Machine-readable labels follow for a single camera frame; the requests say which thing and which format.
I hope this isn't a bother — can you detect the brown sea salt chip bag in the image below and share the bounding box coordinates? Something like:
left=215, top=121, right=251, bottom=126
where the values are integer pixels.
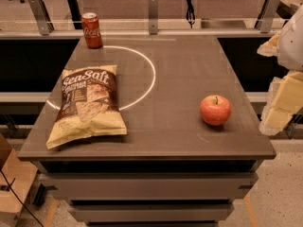
left=46, top=65, right=127, bottom=148

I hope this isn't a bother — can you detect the cardboard box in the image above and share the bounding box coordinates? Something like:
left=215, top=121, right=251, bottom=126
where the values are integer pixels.
left=0, top=149, right=37, bottom=227

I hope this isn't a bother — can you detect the red apple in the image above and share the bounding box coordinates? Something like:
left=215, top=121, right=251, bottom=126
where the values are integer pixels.
left=200, top=95, right=231, bottom=126

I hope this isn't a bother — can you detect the black hanging cable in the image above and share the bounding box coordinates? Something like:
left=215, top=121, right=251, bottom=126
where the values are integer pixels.
left=184, top=0, right=197, bottom=29

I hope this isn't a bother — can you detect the metal rail bracket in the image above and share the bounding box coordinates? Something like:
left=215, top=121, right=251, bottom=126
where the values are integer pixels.
left=149, top=0, right=158, bottom=35
left=27, top=0, right=54, bottom=36
left=255, top=0, right=280, bottom=33

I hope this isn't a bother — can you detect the grey drawer cabinet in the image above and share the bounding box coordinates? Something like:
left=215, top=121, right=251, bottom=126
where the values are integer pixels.
left=40, top=172, right=258, bottom=227

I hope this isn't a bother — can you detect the red cola can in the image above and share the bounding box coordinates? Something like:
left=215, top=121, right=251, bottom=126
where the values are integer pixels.
left=81, top=12, right=102, bottom=49

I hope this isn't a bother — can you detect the left metal rail bracket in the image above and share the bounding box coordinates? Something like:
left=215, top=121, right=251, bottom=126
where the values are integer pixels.
left=27, top=0, right=54, bottom=36

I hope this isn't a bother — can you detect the middle metal rail bracket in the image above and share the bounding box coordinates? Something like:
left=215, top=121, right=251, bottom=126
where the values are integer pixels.
left=149, top=0, right=158, bottom=35

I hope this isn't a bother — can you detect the right metal rail bracket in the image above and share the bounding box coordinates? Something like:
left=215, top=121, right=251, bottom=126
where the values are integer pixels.
left=255, top=0, right=280, bottom=33

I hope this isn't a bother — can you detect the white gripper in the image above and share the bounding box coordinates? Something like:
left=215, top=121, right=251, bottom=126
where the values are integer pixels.
left=257, top=6, right=303, bottom=136

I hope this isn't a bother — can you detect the black floor cable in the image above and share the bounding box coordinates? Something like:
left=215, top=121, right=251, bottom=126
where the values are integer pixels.
left=0, top=170, right=45, bottom=227

